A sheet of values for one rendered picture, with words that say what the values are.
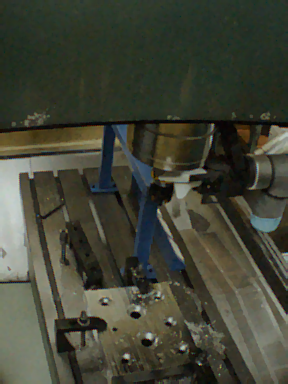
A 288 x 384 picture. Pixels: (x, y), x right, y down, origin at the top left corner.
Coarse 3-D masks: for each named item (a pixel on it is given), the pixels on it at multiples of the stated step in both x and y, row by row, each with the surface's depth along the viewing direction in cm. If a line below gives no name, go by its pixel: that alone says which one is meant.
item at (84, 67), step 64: (0, 0) 54; (64, 0) 56; (128, 0) 59; (192, 0) 61; (256, 0) 64; (0, 64) 59; (64, 64) 62; (128, 64) 65; (192, 64) 68; (256, 64) 70; (0, 128) 65
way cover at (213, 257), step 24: (192, 240) 188; (216, 240) 192; (216, 264) 174; (240, 264) 177; (216, 288) 161; (240, 288) 163; (240, 312) 153; (264, 312) 155; (240, 336) 145; (264, 336) 148; (264, 360) 138
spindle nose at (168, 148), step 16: (128, 128) 87; (144, 128) 82; (160, 128) 80; (176, 128) 80; (192, 128) 80; (208, 128) 82; (128, 144) 88; (144, 144) 83; (160, 144) 82; (176, 144) 81; (192, 144) 82; (208, 144) 84; (144, 160) 85; (160, 160) 83; (176, 160) 83; (192, 160) 84; (208, 160) 89
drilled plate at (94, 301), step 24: (120, 288) 125; (168, 288) 127; (96, 312) 116; (120, 312) 118; (144, 312) 120; (168, 312) 119; (96, 336) 112; (120, 336) 111; (144, 336) 113; (168, 336) 112; (192, 336) 113; (120, 360) 106; (144, 360) 105; (168, 360) 106
